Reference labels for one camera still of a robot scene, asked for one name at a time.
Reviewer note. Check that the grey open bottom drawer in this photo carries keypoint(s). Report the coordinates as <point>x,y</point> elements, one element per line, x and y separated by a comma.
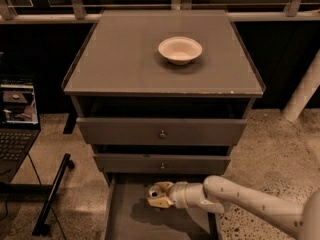
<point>130,217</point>

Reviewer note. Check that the grey middle drawer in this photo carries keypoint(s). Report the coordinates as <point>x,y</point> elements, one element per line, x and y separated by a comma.
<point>165,164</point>

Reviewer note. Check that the grey drawer cabinet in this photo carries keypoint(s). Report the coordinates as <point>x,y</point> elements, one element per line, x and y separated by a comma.
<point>120,74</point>

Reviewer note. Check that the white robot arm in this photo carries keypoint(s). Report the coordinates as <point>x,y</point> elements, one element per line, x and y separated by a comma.
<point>274,173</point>

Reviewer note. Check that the grey top drawer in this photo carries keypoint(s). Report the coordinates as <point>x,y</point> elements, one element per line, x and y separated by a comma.
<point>161,131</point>

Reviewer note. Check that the orange soda can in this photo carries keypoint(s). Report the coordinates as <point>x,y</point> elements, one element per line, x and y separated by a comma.
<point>154,191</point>

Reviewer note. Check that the black laptop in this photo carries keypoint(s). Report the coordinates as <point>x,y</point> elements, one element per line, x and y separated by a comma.
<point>19,124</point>

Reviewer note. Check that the black table stand leg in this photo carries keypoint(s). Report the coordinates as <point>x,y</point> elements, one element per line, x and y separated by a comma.
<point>50,191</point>

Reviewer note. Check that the white paper bowl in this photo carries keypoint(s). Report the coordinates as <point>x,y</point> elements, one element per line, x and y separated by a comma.
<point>180,50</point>

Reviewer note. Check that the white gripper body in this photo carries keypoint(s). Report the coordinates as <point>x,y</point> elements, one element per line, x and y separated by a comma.
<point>178,193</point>

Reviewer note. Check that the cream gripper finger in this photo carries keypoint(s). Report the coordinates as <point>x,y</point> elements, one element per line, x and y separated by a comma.
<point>160,202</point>
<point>164,186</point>

